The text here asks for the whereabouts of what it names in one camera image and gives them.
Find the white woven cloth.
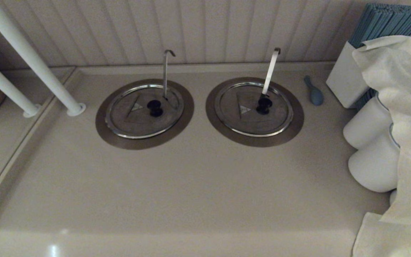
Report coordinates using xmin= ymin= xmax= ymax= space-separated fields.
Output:
xmin=352 ymin=35 xmax=411 ymax=257

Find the blue sticks bundle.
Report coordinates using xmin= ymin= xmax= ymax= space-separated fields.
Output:
xmin=348 ymin=3 xmax=411 ymax=49

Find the brown steel counter ring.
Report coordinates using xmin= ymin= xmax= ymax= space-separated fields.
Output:
xmin=205 ymin=77 xmax=304 ymax=147
xmin=96 ymin=79 xmax=194 ymax=150

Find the white rectangular holder box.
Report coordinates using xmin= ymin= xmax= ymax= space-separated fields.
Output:
xmin=326 ymin=40 xmax=370 ymax=109

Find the blue plastic rice paddle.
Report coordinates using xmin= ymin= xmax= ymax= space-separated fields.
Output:
xmin=304 ymin=75 xmax=324 ymax=106

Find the white cylindrical cup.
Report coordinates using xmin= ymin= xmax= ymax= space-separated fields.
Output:
xmin=348 ymin=123 xmax=402 ymax=193
xmin=343 ymin=94 xmax=393 ymax=150

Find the round steel hinged lid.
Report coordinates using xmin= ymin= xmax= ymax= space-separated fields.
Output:
xmin=214 ymin=82 xmax=294 ymax=137
xmin=105 ymin=84 xmax=184 ymax=139

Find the white round post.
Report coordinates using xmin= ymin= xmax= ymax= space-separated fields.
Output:
xmin=0 ymin=50 xmax=42 ymax=118
xmin=0 ymin=0 xmax=86 ymax=117

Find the blue ribbed object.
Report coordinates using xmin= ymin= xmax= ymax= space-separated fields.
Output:
xmin=355 ymin=88 xmax=378 ymax=110

